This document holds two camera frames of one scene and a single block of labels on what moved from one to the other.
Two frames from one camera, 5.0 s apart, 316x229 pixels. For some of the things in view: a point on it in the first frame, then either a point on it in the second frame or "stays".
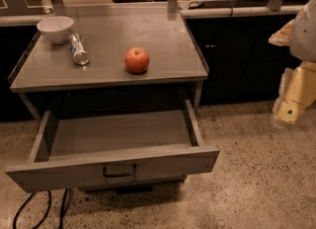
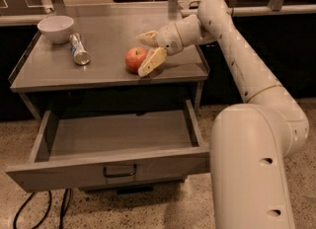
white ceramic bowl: x=57 y=29 stays
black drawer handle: x=119 y=174 stays
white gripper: x=305 y=36 -> x=168 y=38
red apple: x=136 y=60 stays
